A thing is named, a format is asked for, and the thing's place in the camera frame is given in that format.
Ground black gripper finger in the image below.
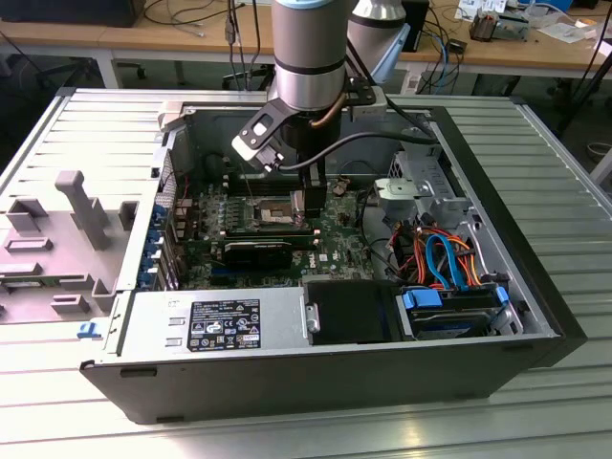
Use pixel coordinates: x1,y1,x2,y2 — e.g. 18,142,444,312
304,160,330,220
295,152,312,191

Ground silver topped CPU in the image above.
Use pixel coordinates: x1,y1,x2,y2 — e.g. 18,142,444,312
289,188,308,224

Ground CPU socket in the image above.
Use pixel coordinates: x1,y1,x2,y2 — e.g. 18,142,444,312
248,193,310,230

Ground metal CPU cooler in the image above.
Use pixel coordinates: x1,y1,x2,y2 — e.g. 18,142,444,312
468,10,499,43

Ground green motherboard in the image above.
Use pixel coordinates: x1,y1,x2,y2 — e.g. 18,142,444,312
174,174,382,291

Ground black NVIDIA graphics card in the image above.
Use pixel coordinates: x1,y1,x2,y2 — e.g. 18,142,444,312
222,237,294,270

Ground silver metal drive cage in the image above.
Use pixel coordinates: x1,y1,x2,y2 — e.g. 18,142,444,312
382,124,479,230

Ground pale blue teach pendant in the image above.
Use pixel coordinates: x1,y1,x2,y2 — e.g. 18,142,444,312
370,23,412,85

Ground tall black box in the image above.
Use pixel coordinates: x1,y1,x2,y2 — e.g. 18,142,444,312
404,0,431,54

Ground long wooden desk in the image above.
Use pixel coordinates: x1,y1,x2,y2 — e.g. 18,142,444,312
0,0,612,80

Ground hard disk in blue carrier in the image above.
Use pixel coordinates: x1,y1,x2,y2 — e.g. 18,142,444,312
395,281,511,341

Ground black open PC case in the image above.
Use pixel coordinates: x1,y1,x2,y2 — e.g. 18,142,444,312
78,98,588,426

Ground silver power supply unit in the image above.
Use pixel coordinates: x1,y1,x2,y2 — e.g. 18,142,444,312
107,286,310,358

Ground grey metal device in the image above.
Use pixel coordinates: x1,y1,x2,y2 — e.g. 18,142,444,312
496,12,531,43

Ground grey plastic parts rack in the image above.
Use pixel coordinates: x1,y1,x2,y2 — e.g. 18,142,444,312
0,169,141,326

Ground large black equipment box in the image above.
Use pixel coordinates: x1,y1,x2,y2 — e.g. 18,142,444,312
0,0,147,29

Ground white paper sheets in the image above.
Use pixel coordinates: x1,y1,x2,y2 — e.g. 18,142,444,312
535,16,600,45

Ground black tripod leg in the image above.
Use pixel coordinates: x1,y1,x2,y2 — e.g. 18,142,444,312
557,40,612,140

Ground green RAM stick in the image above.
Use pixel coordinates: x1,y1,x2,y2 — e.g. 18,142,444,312
0,279,47,291

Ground copper coloured hose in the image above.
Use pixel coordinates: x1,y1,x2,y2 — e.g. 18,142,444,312
309,89,346,130

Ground thick black wire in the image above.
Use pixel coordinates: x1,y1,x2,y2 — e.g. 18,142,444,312
357,189,403,283

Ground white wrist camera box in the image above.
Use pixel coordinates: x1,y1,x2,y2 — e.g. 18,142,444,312
350,84,387,121
230,98,289,174

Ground thin black wire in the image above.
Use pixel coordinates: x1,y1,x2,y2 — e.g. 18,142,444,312
337,160,398,179

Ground thick black camera cable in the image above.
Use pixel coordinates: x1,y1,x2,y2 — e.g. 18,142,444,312
275,95,437,172

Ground orange power wire bundle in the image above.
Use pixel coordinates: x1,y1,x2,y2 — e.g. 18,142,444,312
387,223,484,288

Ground blue flat data wire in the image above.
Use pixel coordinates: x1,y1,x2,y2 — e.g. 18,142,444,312
424,231,473,293

